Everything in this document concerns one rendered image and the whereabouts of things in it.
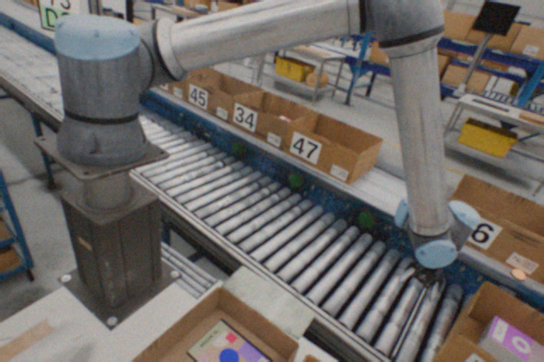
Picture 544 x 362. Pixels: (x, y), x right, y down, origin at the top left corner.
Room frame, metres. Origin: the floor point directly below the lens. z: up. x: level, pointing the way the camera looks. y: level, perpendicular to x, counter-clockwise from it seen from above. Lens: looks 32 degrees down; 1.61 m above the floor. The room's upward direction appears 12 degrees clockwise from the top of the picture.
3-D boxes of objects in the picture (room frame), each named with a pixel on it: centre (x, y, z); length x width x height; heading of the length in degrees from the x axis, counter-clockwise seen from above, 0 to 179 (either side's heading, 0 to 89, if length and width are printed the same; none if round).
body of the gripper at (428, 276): (0.77, -0.54, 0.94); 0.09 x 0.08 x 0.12; 148
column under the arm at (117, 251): (0.64, 0.41, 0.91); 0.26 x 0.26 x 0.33; 63
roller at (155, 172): (1.43, 0.50, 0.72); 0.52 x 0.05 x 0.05; 148
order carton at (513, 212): (1.08, -0.91, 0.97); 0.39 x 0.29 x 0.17; 58
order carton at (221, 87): (1.92, 0.41, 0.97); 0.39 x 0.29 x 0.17; 58
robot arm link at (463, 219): (0.77, -0.54, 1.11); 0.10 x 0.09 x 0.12; 88
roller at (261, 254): (1.05, -0.10, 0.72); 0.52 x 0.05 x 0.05; 148
